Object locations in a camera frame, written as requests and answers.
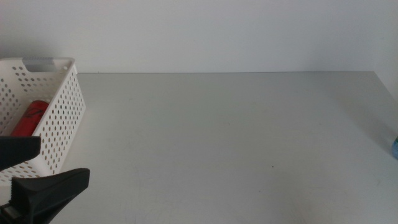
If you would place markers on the white perforated plastic basket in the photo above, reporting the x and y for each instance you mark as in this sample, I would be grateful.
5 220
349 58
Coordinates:
70 90

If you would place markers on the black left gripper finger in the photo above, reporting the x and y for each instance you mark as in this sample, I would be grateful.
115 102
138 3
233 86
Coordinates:
46 193
18 151

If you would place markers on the clear water bottle blue cap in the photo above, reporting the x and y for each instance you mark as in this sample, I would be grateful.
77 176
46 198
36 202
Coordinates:
395 149

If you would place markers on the red cola can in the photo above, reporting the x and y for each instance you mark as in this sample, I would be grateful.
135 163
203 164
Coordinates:
29 119

